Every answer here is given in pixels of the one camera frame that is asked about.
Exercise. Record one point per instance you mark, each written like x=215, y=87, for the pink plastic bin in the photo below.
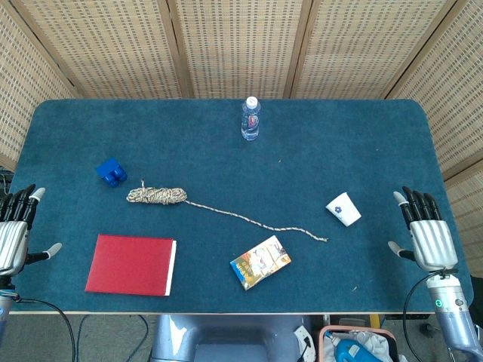
x=321, y=343

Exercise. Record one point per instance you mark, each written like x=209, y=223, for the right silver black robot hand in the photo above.
x=432, y=241

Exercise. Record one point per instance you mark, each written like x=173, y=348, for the black device beside table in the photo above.
x=4, y=179

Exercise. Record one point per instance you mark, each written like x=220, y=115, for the white paper cup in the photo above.
x=343, y=209

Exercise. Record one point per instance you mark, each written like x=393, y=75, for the red hardcover book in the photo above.
x=128, y=264

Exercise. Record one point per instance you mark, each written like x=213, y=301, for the white power strip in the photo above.
x=303, y=339

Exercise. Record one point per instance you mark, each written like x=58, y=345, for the blue felt table cover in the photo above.
x=241, y=169

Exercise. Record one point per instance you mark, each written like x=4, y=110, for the white crumpled cloth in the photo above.
x=375, y=343

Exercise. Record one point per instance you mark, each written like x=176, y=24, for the blue toy building block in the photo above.
x=110, y=171

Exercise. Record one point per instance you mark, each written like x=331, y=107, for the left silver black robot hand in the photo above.
x=13, y=241

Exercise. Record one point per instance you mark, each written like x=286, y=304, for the colourful printed card box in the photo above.
x=260, y=262

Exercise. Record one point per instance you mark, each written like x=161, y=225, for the clear plastic water bottle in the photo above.
x=250, y=120

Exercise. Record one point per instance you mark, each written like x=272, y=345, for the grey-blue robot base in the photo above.
x=226, y=339

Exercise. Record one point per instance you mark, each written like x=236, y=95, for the blue plastic bottle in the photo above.
x=345, y=352

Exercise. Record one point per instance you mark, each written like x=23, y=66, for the woven bamboo screen panel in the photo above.
x=26, y=94
x=453, y=94
x=370, y=49
x=105, y=49
x=469, y=218
x=237, y=49

